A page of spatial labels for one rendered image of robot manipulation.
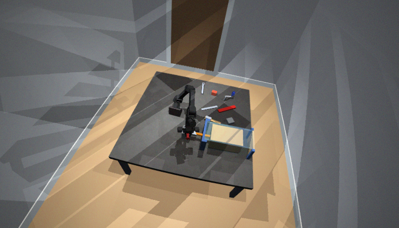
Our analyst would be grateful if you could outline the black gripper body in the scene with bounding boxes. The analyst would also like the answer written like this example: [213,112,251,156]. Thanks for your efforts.
[177,123,200,132]

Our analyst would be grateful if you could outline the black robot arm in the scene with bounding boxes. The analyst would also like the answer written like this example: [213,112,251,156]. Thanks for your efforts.
[173,85,196,133]

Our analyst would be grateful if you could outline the clear-panelled rack with blue uprights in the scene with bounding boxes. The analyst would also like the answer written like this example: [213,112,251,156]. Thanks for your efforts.
[202,119,255,159]

